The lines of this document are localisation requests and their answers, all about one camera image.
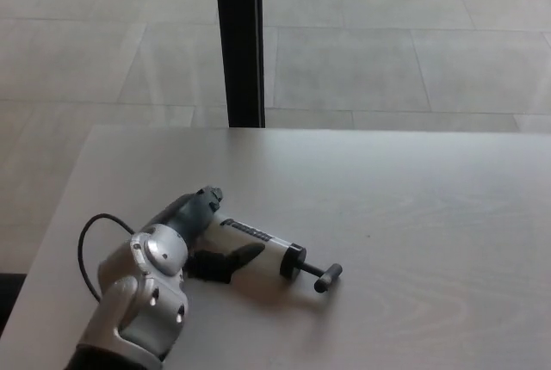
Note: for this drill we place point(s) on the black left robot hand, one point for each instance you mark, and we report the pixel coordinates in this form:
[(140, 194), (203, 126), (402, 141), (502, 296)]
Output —
[(193, 215)]

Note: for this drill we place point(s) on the white Franklin hand air pump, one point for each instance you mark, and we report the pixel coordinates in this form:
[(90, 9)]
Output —
[(284, 249)]

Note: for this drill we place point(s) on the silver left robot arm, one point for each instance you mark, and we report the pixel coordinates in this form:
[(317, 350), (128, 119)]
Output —
[(138, 292)]

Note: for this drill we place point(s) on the black vertical window frame post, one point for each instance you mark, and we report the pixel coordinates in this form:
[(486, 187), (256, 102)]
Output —
[(241, 43)]

